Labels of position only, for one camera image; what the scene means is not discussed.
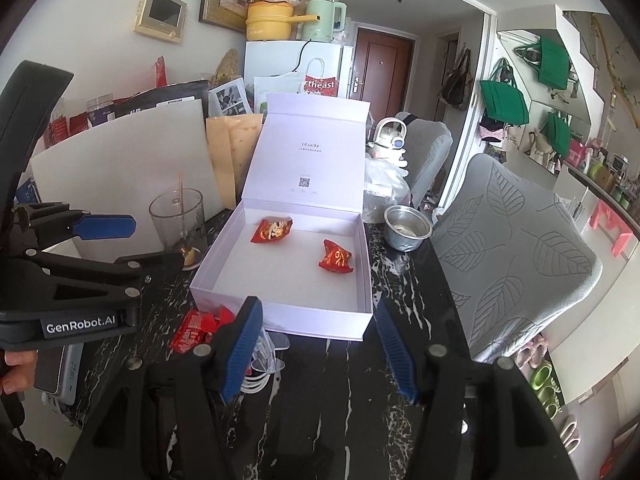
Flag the metal bowl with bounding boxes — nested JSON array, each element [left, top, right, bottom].
[[384, 205, 433, 252]]

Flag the grey leaf-pattern chair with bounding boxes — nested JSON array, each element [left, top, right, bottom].
[[430, 152, 604, 363]]

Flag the white and green bag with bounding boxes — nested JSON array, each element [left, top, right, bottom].
[[253, 74, 306, 113]]

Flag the kraft paper bag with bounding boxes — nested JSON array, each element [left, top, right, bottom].
[[205, 114, 264, 209]]

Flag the glass cup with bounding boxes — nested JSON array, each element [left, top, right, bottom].
[[149, 188, 208, 269]]

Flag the white gift box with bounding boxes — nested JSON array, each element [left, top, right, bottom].
[[189, 92, 375, 342]]

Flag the clear plastic case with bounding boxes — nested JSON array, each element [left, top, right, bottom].
[[262, 332, 292, 353]]

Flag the white paper bag red label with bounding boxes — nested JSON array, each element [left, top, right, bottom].
[[297, 57, 342, 99]]

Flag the white slippers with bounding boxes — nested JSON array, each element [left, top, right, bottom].
[[557, 415, 583, 453]]

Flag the green slippers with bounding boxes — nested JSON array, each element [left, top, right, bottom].
[[530, 364, 563, 418]]

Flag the pink slippers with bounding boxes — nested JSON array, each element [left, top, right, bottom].
[[514, 337, 550, 368]]

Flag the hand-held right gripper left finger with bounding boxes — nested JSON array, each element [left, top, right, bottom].
[[62, 296, 266, 480]]

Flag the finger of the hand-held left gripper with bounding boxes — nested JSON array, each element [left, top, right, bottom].
[[12, 249, 185, 311], [15, 202, 137, 248]]

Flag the clear plastic bag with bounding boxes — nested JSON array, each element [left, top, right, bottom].
[[362, 152, 412, 224]]

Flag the white board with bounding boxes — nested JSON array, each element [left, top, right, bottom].
[[30, 97, 226, 261]]

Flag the green electric kettle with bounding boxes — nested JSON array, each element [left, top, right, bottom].
[[302, 0, 348, 44]]

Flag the yellow cooking pot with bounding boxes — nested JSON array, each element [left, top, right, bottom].
[[245, 1, 315, 42]]

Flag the white fridge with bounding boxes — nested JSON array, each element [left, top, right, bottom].
[[243, 40, 354, 107]]

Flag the wooden stick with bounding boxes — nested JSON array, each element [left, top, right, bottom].
[[177, 172, 189, 256]]

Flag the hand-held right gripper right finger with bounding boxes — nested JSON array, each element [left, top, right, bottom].
[[375, 300, 581, 480]]

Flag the brown door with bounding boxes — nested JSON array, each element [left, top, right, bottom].
[[350, 27, 418, 118]]

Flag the white kettle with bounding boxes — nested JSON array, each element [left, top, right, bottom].
[[371, 117, 409, 162]]

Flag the red snack packet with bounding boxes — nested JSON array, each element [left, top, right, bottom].
[[214, 305, 237, 335], [250, 216, 295, 246], [169, 310, 217, 354], [318, 239, 355, 274]]

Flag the wall intercom panel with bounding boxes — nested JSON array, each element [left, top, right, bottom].
[[132, 0, 188, 44]]

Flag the hanging dark bags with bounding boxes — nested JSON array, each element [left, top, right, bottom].
[[439, 47, 473, 109]]

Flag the white cable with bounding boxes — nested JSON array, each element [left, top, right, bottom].
[[240, 332, 287, 394]]

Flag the woven straw fan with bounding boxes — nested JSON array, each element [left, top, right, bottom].
[[212, 49, 244, 86]]

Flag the green tote bag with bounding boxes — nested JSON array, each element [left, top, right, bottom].
[[479, 57, 531, 128]]

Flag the grey electronic device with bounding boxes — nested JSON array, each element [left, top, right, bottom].
[[34, 342, 85, 407]]

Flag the photo print card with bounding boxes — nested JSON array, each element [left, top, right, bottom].
[[207, 77, 253, 118]]

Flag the person's left hand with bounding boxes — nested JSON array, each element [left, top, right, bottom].
[[0, 349, 40, 396]]

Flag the pink stool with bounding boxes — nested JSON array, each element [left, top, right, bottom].
[[587, 200, 636, 257]]

